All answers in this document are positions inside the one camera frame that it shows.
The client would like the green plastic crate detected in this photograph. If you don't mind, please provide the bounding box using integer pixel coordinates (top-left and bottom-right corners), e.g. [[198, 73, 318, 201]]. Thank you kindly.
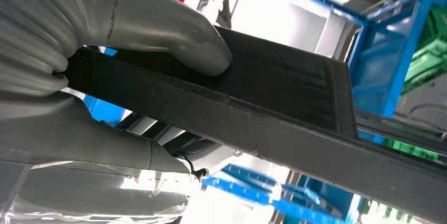
[[384, 138, 441, 163], [401, 6, 447, 94]]

